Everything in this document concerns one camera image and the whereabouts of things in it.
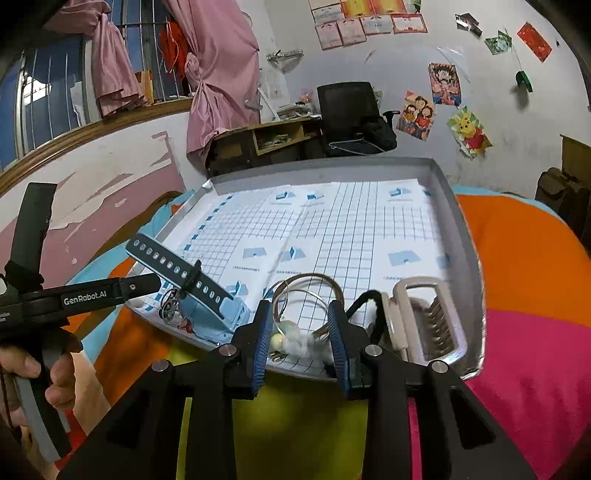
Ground beige claw hair clip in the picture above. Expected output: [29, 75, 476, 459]
[381, 276, 467, 366]

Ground silver wall sticker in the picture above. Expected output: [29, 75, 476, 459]
[455, 14, 483, 37]

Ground red paper sheet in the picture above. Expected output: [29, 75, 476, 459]
[516, 21, 553, 63]

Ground white desk lamp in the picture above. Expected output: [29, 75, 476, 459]
[245, 69, 279, 123]

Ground red hanging cloth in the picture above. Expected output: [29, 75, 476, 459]
[159, 25, 190, 75]

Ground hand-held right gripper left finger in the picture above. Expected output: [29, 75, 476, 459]
[57, 300, 275, 480]

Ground yellow bear poster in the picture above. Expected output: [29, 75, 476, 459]
[445, 106, 494, 160]

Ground black white patterned hair clip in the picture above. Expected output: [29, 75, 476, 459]
[158, 287, 186, 325]

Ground wire wall shelf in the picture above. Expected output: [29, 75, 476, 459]
[267, 48, 304, 72]

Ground wooden desk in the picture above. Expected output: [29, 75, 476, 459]
[205, 115, 324, 178]

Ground colourful striped bedsheet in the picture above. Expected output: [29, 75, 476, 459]
[65, 182, 591, 480]

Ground pink curtain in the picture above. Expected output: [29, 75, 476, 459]
[166, 0, 262, 155]
[44, 0, 148, 118]

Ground blue grid paper sheet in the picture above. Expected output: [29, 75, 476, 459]
[139, 180, 455, 370]

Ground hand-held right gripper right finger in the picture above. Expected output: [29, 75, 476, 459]
[325, 300, 539, 480]

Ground black hair tie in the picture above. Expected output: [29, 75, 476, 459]
[344, 290, 393, 344]

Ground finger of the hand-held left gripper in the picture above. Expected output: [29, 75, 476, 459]
[119, 272, 162, 304]

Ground brown bag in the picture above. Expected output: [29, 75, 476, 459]
[536, 167, 591, 241]

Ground person's left hand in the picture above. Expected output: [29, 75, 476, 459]
[0, 345, 78, 428]

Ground white wire hanger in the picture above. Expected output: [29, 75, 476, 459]
[329, 136, 370, 156]

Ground blue strap wristwatch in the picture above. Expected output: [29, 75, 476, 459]
[126, 233, 252, 343]

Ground barred window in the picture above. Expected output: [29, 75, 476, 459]
[0, 28, 195, 195]

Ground black office chair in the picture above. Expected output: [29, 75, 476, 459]
[316, 82, 400, 158]

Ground green paper decoration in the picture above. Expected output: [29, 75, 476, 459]
[484, 30, 514, 55]

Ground white shallow tray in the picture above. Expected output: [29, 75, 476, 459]
[127, 156, 485, 381]

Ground cartoon family poster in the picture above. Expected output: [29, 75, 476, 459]
[397, 91, 437, 141]

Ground row of red-bordered certificates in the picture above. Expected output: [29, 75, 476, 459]
[308, 0, 429, 51]

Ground anime character poster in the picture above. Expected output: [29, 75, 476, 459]
[428, 62, 462, 107]

